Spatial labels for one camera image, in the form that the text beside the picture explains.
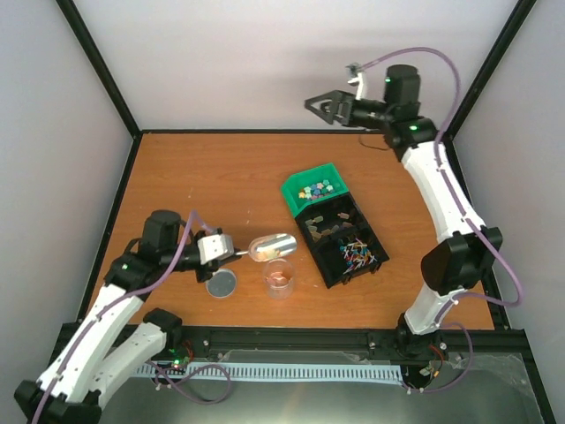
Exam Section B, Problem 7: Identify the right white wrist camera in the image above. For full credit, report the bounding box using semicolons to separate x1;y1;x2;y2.
347;63;368;100

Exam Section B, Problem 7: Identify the silver jar lid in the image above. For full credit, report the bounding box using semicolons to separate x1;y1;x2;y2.
205;269;237;299

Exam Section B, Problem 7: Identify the black popsicle candy bin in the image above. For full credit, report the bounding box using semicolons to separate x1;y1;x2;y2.
295;193;380;253

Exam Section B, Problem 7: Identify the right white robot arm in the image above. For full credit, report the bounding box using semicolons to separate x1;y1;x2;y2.
305;64;502;359

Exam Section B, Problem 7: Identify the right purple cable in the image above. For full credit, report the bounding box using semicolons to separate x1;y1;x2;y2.
346;46;525;395

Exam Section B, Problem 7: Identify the green candy bin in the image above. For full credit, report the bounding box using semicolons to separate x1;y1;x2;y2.
281;163;349;217

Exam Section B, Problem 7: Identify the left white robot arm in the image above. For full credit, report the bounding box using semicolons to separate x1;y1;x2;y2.
14;210;235;423

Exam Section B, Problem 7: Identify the black lollipop candy bin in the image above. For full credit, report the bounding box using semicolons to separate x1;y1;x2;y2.
313;231;389;289

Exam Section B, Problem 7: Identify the purple cable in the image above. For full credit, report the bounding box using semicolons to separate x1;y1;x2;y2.
346;46;525;395
30;209;233;424

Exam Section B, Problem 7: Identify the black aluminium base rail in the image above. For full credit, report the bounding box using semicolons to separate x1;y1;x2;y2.
56;323;529;360

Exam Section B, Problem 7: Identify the metal scoop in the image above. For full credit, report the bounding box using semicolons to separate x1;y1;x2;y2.
235;233;298;262

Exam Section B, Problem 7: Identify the clear plastic jar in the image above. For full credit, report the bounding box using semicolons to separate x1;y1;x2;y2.
262;258;295;299

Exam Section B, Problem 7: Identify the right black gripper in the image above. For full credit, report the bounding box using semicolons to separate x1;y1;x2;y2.
303;91;391;131

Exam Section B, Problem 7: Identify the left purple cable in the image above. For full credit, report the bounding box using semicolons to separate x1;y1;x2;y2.
30;209;233;424

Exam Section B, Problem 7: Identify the light blue cable duct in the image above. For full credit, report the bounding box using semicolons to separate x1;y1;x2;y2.
132;361;403;385

